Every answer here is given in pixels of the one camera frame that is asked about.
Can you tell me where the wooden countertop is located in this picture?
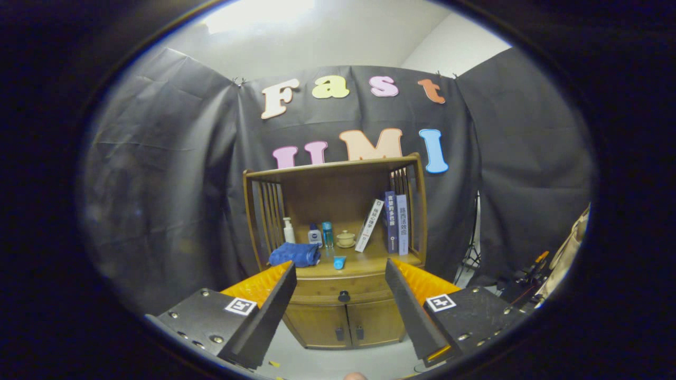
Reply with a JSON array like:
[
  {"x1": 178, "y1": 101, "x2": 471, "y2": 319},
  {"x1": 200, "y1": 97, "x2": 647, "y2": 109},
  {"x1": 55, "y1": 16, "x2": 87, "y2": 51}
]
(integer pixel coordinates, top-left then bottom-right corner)
[{"x1": 264, "y1": 248, "x2": 425, "y2": 279}]

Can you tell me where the black backdrop cloth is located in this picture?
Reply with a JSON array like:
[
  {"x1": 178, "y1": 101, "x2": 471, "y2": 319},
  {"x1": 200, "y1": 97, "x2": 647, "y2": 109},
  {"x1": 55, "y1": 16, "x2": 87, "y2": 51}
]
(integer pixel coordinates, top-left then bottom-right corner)
[{"x1": 79, "y1": 46, "x2": 595, "y2": 317}]

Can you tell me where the dark blue book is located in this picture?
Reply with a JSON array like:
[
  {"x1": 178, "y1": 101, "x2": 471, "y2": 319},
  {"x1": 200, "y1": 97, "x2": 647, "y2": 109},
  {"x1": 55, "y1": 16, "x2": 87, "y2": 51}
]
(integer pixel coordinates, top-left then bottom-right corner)
[{"x1": 384, "y1": 191, "x2": 399, "y2": 255}]

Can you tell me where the black device with orange tip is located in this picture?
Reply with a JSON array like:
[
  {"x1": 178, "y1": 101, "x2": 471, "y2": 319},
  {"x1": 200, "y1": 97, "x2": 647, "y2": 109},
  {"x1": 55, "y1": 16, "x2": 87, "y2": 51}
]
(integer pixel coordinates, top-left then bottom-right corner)
[{"x1": 510, "y1": 251, "x2": 552, "y2": 296}]

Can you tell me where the blue folded towel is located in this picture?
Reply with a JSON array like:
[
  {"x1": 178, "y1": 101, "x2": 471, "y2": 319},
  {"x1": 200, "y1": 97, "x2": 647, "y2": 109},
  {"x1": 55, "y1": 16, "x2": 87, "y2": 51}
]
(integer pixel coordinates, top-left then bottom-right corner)
[{"x1": 268, "y1": 242, "x2": 322, "y2": 268}]

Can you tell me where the light purple book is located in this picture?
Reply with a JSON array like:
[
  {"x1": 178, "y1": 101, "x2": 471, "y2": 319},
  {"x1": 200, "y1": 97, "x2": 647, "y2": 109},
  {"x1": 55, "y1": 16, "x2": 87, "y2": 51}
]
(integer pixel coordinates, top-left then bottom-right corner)
[{"x1": 396, "y1": 194, "x2": 410, "y2": 256}]

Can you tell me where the beige cloth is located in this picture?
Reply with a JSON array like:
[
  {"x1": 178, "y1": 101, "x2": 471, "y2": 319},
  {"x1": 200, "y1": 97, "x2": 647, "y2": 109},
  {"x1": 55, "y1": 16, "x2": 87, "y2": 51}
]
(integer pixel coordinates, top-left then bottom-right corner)
[{"x1": 547, "y1": 206, "x2": 591, "y2": 299}]

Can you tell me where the white book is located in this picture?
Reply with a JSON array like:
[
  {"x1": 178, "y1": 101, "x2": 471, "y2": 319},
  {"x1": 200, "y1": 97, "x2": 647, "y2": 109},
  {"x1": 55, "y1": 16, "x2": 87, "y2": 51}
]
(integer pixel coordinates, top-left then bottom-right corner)
[{"x1": 354, "y1": 198, "x2": 384, "y2": 253}]

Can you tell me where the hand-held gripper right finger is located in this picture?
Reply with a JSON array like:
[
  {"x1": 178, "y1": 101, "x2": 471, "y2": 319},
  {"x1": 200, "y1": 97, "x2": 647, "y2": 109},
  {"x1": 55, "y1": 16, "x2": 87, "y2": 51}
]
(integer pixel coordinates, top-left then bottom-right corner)
[{"x1": 384, "y1": 258, "x2": 529, "y2": 368}]

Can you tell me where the wooden drawer with black knob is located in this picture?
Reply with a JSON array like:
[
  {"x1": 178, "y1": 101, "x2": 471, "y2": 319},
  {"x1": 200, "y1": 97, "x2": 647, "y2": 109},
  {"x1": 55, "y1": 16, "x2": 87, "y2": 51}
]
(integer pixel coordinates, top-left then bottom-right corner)
[{"x1": 292, "y1": 272, "x2": 394, "y2": 306}]

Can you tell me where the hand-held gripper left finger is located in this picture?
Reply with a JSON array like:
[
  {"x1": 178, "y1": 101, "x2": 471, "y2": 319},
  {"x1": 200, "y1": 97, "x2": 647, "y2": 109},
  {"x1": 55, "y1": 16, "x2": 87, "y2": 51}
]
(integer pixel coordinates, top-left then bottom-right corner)
[{"x1": 144, "y1": 260, "x2": 298, "y2": 370}]

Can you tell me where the black case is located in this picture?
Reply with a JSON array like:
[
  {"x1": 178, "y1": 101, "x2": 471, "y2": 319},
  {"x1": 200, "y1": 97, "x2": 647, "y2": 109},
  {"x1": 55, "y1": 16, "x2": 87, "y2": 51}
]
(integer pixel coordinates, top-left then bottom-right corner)
[{"x1": 496, "y1": 280, "x2": 544, "y2": 312}]

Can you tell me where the wooden cabinet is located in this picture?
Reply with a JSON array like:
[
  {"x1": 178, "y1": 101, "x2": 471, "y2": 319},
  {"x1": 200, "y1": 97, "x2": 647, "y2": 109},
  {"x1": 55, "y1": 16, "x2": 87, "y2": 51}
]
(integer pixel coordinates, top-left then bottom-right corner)
[{"x1": 243, "y1": 153, "x2": 428, "y2": 350}]

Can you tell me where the wooden cabinet door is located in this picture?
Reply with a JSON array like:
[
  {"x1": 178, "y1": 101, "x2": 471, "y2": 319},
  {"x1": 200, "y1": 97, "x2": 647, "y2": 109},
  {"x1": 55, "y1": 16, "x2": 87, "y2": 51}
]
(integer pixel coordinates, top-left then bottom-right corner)
[
  {"x1": 283, "y1": 302, "x2": 352, "y2": 349},
  {"x1": 346, "y1": 298, "x2": 407, "y2": 346}
]

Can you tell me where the black light stand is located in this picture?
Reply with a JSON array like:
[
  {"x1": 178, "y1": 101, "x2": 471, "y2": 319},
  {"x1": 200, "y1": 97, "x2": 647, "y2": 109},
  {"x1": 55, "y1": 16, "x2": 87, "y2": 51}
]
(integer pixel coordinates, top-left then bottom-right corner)
[{"x1": 454, "y1": 193, "x2": 482, "y2": 286}]

